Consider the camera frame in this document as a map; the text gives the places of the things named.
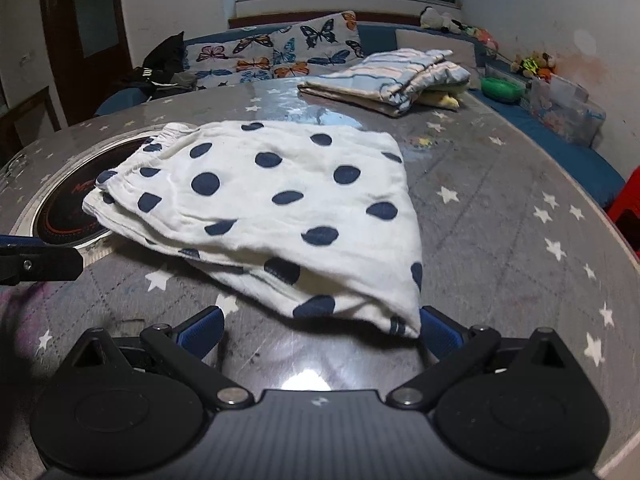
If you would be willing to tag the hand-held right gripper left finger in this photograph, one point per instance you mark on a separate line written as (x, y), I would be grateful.
(202, 332)

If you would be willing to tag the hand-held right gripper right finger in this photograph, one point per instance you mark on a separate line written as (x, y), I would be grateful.
(440, 335)

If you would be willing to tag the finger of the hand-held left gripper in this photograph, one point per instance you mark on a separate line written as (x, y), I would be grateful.
(20, 240)
(45, 265)

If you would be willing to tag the white navy polka dot garment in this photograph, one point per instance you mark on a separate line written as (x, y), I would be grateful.
(275, 210)

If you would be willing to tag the dark clothes pile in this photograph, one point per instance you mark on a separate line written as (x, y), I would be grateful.
(165, 85)

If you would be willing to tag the round built-in induction cooker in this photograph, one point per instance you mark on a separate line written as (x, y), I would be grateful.
(65, 200)

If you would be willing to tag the grey star print tablecloth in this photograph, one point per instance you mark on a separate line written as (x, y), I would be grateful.
(500, 240)

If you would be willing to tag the brown wooden side table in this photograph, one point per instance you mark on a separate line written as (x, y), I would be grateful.
(30, 120)

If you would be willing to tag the brown wooden door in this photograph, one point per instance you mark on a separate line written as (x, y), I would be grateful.
(60, 60)

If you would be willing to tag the blue sofa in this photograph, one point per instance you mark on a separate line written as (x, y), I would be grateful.
(550, 160)

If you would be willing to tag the red plastic stool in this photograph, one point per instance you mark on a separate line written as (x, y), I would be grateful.
(625, 210)

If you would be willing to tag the yellow cloth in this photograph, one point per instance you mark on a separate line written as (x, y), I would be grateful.
(442, 99)

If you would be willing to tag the black bag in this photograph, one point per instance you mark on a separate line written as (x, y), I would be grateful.
(165, 52)

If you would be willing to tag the green plastic container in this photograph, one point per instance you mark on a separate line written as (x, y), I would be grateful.
(502, 89)

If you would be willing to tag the clear plastic storage box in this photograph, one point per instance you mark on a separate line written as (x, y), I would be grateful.
(565, 110)

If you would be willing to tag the folded striped cloth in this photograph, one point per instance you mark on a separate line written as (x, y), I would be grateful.
(390, 77)

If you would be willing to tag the butterfly print pillow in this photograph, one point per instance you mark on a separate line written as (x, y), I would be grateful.
(320, 40)
(230, 57)

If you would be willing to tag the colourful plush toys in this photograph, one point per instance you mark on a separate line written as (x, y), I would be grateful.
(532, 64)

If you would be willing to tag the grey cushion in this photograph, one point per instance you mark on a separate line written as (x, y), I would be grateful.
(430, 42)

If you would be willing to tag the pink plush toy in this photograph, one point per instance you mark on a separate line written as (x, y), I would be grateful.
(485, 37)

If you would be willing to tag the panda plush toy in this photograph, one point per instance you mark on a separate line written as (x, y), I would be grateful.
(440, 17)

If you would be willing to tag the white wall socket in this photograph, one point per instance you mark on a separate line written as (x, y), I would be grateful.
(25, 58)

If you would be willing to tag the brown wooden back rail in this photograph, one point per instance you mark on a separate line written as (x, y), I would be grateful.
(260, 20)

